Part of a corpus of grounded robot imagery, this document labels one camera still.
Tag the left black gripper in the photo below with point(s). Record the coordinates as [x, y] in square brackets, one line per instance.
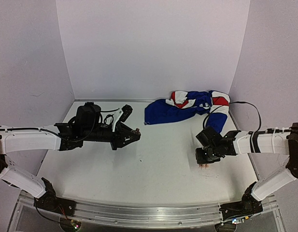
[119, 142]

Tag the dark red nail polish bottle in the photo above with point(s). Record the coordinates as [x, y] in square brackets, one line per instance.
[137, 131]

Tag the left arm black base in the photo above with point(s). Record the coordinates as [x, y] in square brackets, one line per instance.
[50, 202]

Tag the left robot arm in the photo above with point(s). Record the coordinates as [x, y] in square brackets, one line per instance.
[56, 137]

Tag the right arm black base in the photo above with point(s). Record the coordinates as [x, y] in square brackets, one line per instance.
[247, 206]

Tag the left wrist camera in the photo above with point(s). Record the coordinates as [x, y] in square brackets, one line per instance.
[121, 115]

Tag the blue red white jacket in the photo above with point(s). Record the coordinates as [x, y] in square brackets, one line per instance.
[182, 105]

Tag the mannequin hand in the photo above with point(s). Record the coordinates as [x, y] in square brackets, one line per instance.
[203, 166]

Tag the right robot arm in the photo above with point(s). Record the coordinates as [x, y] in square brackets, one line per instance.
[275, 141]

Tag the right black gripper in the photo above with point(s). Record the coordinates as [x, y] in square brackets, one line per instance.
[204, 159]

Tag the aluminium front rail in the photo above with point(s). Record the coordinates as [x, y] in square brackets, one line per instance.
[148, 216]

